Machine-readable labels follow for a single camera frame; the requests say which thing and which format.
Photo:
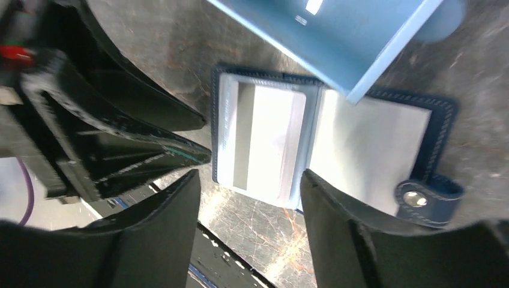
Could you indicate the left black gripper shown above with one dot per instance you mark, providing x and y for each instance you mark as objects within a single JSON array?
[{"x": 84, "y": 118}]

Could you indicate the blue purple three-bin tray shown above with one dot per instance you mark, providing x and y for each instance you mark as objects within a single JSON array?
[{"x": 347, "y": 44}]

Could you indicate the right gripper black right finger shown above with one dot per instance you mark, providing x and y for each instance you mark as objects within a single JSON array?
[{"x": 355, "y": 245}]

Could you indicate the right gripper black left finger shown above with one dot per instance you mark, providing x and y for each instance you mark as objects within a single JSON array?
[{"x": 147, "y": 245}]

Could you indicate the blue card holder wallet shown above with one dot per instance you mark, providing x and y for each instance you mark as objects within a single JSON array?
[{"x": 382, "y": 151}]

